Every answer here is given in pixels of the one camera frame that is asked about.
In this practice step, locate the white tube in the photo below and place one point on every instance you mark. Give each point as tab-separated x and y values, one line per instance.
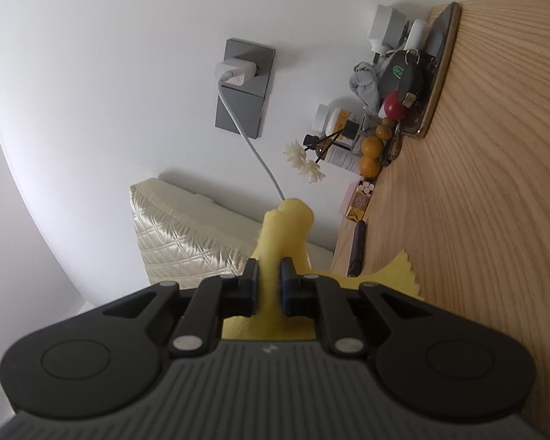
415	34

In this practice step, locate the black pen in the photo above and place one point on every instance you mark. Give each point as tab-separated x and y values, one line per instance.
356	247

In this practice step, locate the smartphone with gold edge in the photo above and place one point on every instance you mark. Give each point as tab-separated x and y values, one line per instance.
444	48

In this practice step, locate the grey crumpled cloth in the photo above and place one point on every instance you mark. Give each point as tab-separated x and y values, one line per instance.
365	85

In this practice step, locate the white power adapter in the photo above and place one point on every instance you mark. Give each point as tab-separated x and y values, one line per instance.
385	25

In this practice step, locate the black labelled small box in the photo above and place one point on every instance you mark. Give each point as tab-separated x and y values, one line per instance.
351	134

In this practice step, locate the black car key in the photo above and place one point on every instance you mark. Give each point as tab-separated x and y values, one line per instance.
401	81

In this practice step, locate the cream quilted pillow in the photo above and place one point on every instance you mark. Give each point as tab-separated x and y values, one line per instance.
178	231

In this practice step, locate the white medicine bottle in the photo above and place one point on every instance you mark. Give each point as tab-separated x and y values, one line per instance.
327	119

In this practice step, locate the yellow cleaning cloth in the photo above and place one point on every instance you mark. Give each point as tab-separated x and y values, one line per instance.
285	231

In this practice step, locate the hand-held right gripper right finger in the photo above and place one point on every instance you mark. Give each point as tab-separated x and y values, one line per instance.
284	286

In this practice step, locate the small orange fruit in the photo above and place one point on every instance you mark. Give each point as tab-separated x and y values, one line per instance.
372	147
369	166

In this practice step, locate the white paper box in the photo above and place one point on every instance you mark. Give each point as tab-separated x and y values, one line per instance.
341	158

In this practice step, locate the white charger plug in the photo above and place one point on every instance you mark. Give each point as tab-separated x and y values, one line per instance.
234	72

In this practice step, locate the red and white ball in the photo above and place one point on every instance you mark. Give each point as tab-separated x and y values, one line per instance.
393	106

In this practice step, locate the open cigarette pack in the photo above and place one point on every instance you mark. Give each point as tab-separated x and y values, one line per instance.
360	199

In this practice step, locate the white diffuser flower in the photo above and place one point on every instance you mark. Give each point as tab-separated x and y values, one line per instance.
312	172
294	152

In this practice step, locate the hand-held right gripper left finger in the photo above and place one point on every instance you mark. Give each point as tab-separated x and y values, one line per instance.
253	286

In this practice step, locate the grey wall socket plate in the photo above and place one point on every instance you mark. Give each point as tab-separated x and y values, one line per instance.
253	114

